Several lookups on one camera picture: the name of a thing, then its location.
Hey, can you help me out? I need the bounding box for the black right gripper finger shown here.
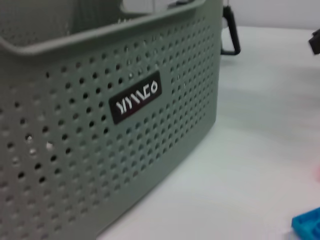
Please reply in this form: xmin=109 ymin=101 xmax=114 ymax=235
xmin=307 ymin=28 xmax=320 ymax=56

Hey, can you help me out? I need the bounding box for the grey perforated storage basket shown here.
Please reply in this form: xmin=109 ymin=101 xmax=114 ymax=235
xmin=0 ymin=0 xmax=223 ymax=240

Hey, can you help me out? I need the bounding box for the blue square building brick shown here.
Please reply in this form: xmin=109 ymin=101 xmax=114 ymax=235
xmin=291 ymin=206 xmax=320 ymax=240

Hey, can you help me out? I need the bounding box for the glass teapot with black handle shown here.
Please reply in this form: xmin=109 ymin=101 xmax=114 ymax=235
xmin=169 ymin=0 xmax=242 ymax=56

